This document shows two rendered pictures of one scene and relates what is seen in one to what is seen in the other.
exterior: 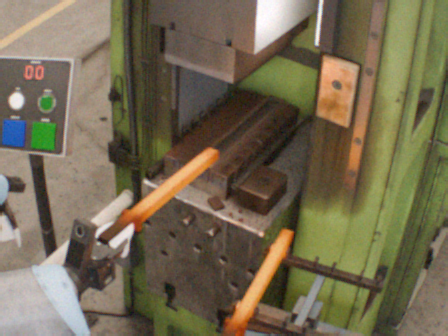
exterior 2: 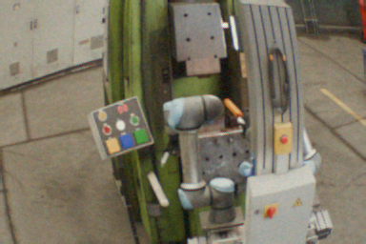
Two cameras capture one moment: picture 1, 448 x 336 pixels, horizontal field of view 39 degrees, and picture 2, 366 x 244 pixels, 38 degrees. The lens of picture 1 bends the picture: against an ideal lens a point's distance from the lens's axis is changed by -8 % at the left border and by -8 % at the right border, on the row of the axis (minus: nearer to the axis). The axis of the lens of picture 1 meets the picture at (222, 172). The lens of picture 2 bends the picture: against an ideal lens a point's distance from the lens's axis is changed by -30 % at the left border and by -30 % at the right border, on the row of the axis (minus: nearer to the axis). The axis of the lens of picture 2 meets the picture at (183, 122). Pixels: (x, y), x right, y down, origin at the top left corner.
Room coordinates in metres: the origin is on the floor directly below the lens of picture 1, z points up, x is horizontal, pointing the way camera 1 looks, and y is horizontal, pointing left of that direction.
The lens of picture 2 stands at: (-1.59, 2.82, 2.53)
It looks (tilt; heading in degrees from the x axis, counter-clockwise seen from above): 21 degrees down; 320
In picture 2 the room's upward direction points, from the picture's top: 4 degrees counter-clockwise
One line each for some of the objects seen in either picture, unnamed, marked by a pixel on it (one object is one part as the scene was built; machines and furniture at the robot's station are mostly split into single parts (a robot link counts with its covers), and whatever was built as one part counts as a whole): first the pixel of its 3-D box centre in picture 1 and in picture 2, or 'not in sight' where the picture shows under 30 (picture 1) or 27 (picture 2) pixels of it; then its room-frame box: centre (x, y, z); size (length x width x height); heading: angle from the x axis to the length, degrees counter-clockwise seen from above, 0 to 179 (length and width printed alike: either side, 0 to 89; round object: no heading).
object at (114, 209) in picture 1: (86, 233); (157, 190); (1.54, 0.42, 0.62); 0.44 x 0.05 x 0.05; 150
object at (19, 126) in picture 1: (14, 132); (126, 141); (1.53, 0.61, 1.01); 0.07 x 0.05 x 0.07; 85
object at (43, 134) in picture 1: (44, 135); (140, 136); (1.52, 0.51, 1.01); 0.07 x 0.05 x 0.07; 85
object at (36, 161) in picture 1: (46, 224); (127, 202); (1.66, 0.59, 0.54); 0.04 x 0.04 x 1.08; 60
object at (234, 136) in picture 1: (243, 130); not in sight; (1.62, -0.05, 0.99); 0.42 x 0.05 x 0.01; 150
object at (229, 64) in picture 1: (242, 26); (194, 57); (1.63, -0.03, 1.32); 0.42 x 0.20 x 0.10; 150
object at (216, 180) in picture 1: (235, 137); (199, 112); (1.63, -0.03, 0.96); 0.42 x 0.20 x 0.09; 150
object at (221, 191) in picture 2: not in sight; (220, 193); (0.68, 0.71, 0.98); 0.13 x 0.12 x 0.14; 60
